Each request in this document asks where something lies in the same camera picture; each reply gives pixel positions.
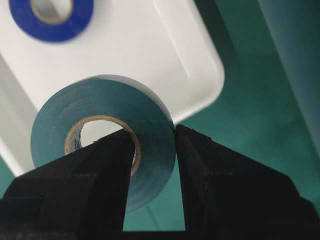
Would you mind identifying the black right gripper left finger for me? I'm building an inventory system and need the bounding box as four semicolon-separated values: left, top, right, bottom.
0;128;137;233

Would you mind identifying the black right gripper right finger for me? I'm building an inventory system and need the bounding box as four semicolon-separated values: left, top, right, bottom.
175;124;320;233

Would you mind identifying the green tape roll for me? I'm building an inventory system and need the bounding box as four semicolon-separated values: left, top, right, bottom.
30;75;176;213

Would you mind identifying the blue tape roll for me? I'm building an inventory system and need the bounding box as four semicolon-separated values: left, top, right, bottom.
8;0;94;43

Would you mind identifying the white plastic case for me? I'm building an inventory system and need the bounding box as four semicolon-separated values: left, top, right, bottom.
0;0;225;176

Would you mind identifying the green table cloth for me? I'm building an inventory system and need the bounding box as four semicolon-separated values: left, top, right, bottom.
0;0;320;232

